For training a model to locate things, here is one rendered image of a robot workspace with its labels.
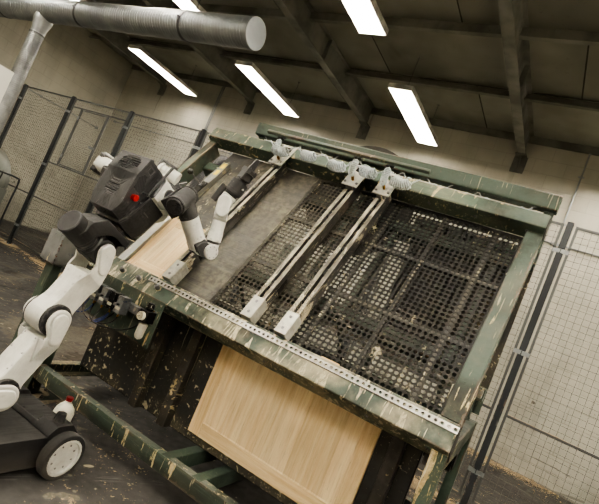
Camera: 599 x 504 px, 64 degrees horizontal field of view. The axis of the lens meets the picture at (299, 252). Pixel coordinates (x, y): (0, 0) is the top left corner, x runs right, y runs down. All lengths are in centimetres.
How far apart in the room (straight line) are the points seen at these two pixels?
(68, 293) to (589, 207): 640
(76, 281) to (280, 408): 109
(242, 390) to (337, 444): 54
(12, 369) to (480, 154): 667
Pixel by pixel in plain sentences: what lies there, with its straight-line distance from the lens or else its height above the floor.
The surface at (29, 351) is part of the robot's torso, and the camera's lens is 233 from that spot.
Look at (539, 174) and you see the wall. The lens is 751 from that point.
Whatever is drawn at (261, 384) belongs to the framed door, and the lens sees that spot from 245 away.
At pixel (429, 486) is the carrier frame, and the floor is 66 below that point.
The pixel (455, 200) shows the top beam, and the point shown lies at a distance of 270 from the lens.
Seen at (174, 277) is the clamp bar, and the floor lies 94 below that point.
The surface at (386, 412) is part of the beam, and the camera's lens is 199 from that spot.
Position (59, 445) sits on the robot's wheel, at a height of 17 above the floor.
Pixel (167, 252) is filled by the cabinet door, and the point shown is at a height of 103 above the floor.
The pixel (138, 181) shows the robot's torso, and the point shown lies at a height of 130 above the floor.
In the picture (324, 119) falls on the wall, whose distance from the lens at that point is 878.
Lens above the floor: 117
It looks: 3 degrees up
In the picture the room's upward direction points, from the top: 23 degrees clockwise
